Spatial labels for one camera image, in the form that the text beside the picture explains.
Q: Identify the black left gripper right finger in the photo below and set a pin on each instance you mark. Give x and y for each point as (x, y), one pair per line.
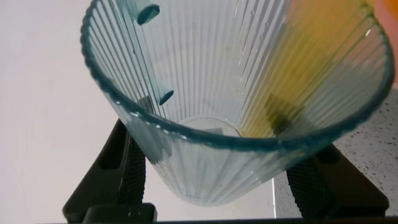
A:
(335, 186)

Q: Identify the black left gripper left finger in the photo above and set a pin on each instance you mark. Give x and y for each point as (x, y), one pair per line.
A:
(109, 174)

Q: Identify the pink bowl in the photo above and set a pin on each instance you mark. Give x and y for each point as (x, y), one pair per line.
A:
(392, 37)

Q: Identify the ribbed clear blue-tinted cup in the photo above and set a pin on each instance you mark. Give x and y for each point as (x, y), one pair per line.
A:
(211, 77)

